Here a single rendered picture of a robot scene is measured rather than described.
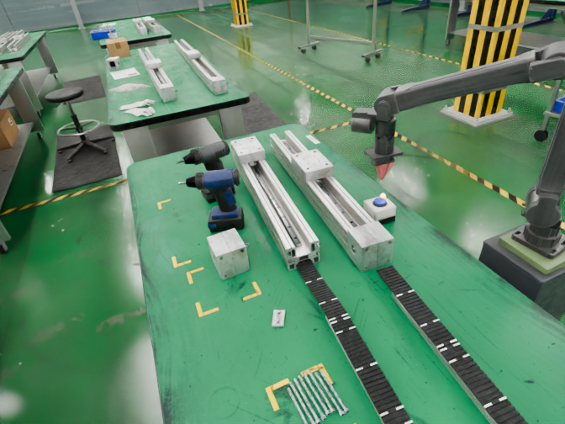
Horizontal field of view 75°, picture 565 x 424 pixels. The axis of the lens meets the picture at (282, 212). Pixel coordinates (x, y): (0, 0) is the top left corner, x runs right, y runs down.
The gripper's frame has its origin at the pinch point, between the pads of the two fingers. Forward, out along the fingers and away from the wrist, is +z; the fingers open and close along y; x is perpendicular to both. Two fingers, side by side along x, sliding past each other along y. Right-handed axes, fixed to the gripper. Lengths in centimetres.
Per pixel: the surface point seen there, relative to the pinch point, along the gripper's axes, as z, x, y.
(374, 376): 13, 52, 31
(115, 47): 9, -361, 98
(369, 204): 10.2, -1.0, 3.0
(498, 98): 74, -188, -246
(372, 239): 6.6, 19.2, 13.5
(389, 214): 12.4, 4.2, -1.7
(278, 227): 7.9, 1.5, 35.7
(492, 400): 13, 65, 13
